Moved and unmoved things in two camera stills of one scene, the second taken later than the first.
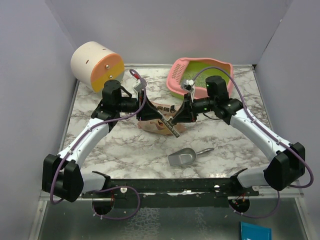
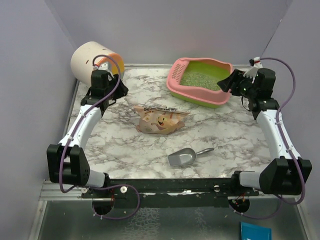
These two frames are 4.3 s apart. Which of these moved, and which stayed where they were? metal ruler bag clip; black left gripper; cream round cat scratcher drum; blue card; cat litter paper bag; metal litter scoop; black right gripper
Moved: black left gripper; metal ruler bag clip; cat litter paper bag; black right gripper
Stayed: blue card; cream round cat scratcher drum; metal litter scoop
